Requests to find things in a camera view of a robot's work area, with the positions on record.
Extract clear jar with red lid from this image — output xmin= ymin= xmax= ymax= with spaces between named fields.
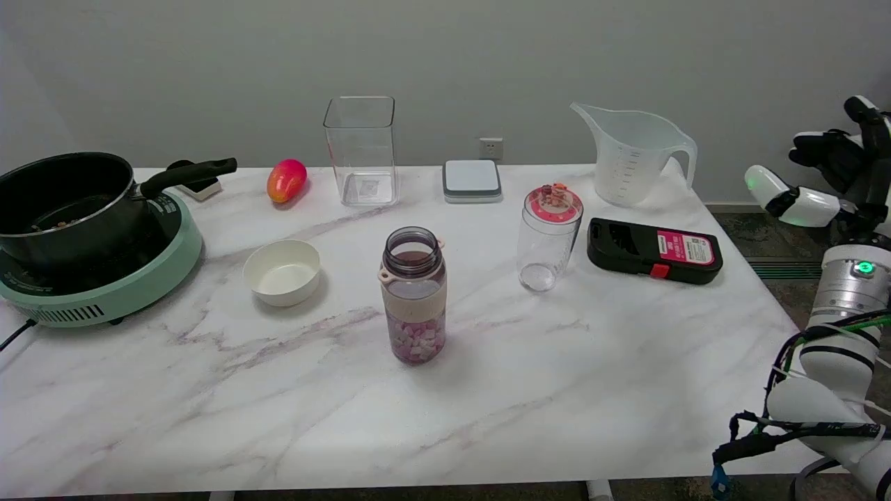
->
xmin=517 ymin=183 xmax=585 ymax=292

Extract clear square plastic container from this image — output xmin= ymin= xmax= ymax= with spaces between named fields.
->
xmin=323 ymin=96 xmax=400 ymax=207

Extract small black white gadget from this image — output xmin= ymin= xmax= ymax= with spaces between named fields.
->
xmin=167 ymin=160 xmax=223 ymax=202

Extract black box with pink label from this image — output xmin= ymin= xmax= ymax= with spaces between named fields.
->
xmin=586 ymin=217 xmax=724 ymax=285

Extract white round bowl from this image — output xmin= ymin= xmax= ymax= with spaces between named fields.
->
xmin=242 ymin=239 xmax=322 ymax=308

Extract white grey square lid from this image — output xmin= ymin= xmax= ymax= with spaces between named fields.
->
xmin=442 ymin=159 xmax=503 ymax=204

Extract thick black sleeved robot cable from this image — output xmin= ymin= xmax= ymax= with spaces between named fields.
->
xmin=711 ymin=411 xmax=888 ymax=500

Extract clear bottle with pink candy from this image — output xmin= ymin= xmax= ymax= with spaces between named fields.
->
xmin=378 ymin=226 xmax=448 ymax=367

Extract black cooker power cord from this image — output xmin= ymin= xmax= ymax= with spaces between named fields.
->
xmin=0 ymin=319 xmax=37 ymax=352

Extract floor vent grille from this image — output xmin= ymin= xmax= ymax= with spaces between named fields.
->
xmin=747 ymin=257 xmax=826 ymax=281

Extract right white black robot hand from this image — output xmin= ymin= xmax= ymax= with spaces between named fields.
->
xmin=745 ymin=95 xmax=891 ymax=241

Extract thin black green robot wires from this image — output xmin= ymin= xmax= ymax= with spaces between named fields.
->
xmin=764 ymin=311 xmax=891 ymax=401

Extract black pot with handle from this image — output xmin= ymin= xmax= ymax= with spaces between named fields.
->
xmin=0 ymin=152 xmax=238 ymax=273

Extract green induction cooker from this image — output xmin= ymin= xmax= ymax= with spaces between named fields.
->
xmin=0 ymin=189 xmax=204 ymax=328

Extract red yellow mango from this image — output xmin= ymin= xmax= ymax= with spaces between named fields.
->
xmin=267 ymin=159 xmax=308 ymax=205

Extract translucent measuring jug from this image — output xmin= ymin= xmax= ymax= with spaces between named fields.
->
xmin=569 ymin=102 xmax=698 ymax=208

